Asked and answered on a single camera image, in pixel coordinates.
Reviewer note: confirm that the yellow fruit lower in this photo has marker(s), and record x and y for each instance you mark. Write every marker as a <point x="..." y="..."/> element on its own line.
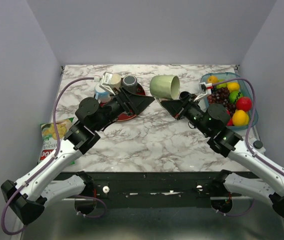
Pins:
<point x="240" y="118"/>

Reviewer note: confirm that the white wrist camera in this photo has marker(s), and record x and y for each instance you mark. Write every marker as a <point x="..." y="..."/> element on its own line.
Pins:
<point x="205" y="90"/>
<point x="105" y="82"/>

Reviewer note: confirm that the dark grape bunch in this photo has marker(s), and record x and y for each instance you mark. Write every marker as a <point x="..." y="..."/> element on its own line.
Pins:
<point x="221" y="96"/>

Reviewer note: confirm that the dark blue mug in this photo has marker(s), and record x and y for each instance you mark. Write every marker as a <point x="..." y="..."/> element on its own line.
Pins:
<point x="183" y="94"/>

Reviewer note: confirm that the cassava chips bag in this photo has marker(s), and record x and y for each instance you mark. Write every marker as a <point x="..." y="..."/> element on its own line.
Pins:
<point x="50" y="137"/>

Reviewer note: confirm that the red apple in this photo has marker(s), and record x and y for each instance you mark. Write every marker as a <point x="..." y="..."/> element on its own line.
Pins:
<point x="244" y="103"/>

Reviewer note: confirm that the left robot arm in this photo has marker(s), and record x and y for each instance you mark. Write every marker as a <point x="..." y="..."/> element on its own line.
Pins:
<point x="31" y="194"/>

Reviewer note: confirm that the pink dragon fruit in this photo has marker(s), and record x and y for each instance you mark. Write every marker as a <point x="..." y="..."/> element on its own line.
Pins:
<point x="230" y="122"/>

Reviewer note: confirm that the light green mug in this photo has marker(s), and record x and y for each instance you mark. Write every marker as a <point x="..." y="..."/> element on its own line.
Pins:
<point x="165" y="87"/>

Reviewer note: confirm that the green striped melon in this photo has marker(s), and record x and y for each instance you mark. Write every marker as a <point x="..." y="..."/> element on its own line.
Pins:
<point x="235" y="96"/>

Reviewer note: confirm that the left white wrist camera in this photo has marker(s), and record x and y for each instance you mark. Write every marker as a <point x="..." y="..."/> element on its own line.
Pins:
<point x="105" y="82"/>

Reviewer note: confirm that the round red tray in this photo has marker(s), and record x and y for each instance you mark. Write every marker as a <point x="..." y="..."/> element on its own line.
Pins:
<point x="124" y="117"/>

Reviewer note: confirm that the orange fruit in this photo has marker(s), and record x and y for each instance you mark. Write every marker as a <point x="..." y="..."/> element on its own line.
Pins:
<point x="212" y="79"/>

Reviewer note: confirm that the white box with knob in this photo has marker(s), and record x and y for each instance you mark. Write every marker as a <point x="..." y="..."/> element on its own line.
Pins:
<point x="257" y="145"/>

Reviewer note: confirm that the dark grey mug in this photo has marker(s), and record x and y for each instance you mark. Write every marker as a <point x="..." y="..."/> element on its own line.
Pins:
<point x="130" y="83"/>

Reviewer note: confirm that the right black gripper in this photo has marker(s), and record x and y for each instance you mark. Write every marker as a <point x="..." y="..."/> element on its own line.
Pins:
<point x="175" y="107"/>

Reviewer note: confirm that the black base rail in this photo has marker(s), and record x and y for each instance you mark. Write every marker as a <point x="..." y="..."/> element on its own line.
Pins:
<point x="157" y="189"/>

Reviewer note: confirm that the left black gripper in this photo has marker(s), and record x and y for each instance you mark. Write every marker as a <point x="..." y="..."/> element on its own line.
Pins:
<point x="137" y="104"/>

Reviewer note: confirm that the green lime fruit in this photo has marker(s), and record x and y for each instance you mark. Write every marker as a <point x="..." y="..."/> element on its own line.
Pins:
<point x="221" y="84"/>

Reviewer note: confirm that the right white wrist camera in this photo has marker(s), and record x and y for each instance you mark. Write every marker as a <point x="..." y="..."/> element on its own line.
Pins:
<point x="205" y="90"/>

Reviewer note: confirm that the light blue mug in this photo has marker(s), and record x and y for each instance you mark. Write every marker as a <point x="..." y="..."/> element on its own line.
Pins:
<point x="101" y="95"/>

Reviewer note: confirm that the yellow lemon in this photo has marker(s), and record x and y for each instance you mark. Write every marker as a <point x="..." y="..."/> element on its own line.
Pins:
<point x="233" y="86"/>

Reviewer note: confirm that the teal plastic fruit bin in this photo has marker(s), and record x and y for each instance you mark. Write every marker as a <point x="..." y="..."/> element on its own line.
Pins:
<point x="244" y="89"/>

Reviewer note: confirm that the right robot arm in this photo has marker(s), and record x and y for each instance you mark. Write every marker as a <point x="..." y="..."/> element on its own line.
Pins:
<point x="269" y="188"/>

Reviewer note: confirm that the cream mug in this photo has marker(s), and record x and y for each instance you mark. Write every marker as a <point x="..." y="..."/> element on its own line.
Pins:
<point x="115" y="81"/>

